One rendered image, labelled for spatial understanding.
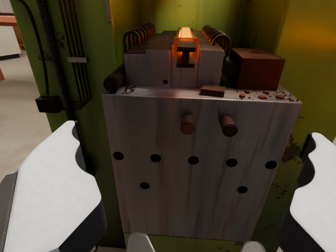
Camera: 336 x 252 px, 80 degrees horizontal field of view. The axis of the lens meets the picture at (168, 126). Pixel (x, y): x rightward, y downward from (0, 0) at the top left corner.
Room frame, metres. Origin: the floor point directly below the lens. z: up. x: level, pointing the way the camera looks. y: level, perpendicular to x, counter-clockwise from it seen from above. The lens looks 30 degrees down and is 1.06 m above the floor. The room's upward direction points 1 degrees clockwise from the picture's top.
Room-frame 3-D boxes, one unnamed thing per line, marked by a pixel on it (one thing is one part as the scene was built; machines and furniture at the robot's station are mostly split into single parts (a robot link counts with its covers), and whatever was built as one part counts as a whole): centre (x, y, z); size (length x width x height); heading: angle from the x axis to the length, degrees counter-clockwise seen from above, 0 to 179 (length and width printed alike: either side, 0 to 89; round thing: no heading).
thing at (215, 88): (0.38, -0.09, 0.92); 0.04 x 0.03 x 0.01; 73
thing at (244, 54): (0.47, -0.19, 0.95); 0.12 x 0.09 x 0.07; 177
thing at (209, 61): (0.63, -0.02, 0.96); 0.42 x 0.20 x 0.09; 177
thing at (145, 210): (0.64, -0.08, 0.69); 0.56 x 0.38 x 0.45; 177
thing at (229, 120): (0.33, -0.11, 0.87); 0.04 x 0.03 x 0.03; 177
